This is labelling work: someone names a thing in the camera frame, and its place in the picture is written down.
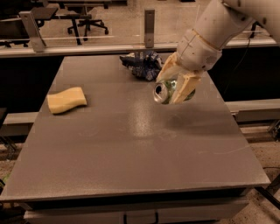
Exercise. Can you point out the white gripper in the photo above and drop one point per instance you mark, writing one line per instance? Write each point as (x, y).
(196, 53)

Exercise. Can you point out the green soda can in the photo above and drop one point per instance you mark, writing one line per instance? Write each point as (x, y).
(164, 92)

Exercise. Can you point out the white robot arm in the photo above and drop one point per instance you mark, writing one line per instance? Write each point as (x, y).
(222, 20)

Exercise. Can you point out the crumpled blue chip bag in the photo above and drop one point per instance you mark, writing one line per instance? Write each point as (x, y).
(144, 65)

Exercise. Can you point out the black office chair left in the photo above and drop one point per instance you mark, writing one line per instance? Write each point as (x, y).
(86, 20)

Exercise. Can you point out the yellow sponge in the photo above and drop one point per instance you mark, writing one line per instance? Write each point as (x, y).
(66, 100)

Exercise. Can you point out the dark desk in background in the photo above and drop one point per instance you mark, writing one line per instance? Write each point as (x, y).
(12, 29)

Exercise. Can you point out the middle metal bracket post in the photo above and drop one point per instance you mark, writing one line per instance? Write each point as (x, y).
(149, 22)

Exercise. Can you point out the metal bracket post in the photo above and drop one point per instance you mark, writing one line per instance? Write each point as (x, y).
(37, 43)
(149, 22)

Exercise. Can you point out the metal rail barrier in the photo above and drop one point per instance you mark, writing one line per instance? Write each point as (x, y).
(120, 49)

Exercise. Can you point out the left metal bracket post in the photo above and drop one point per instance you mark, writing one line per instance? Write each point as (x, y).
(37, 43)

